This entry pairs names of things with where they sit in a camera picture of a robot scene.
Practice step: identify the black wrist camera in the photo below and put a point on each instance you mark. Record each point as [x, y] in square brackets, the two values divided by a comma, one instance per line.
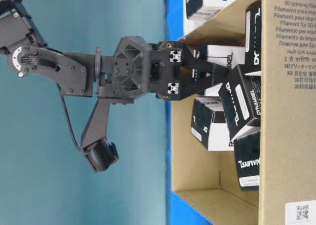
[101, 154]

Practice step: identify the white QR label sticker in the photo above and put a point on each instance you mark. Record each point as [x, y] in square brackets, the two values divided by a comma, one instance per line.
[300, 213]

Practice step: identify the black white Dynamixel box low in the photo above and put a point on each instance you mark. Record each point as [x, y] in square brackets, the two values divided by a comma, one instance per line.
[209, 125]

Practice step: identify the black Dynamixel box bottom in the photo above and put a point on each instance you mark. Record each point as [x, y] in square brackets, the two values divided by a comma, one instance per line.
[247, 158]

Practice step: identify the black Dynamixel box upright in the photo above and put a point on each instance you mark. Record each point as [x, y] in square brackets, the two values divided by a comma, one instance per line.
[253, 34]

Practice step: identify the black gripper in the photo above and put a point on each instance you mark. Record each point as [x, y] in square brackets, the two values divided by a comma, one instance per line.
[137, 68]

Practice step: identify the white box under stack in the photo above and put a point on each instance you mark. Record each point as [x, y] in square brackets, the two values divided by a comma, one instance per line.
[190, 25]

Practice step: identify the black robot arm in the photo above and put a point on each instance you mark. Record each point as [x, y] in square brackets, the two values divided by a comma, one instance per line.
[27, 52]

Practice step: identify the brown cardboard box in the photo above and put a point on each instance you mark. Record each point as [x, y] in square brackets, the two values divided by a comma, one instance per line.
[205, 187]

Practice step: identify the black Dynamixel box tilted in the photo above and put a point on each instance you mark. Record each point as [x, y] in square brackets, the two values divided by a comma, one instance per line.
[240, 95]

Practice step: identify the white black Dynamixel box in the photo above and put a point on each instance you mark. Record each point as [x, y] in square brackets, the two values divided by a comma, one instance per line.
[224, 55]

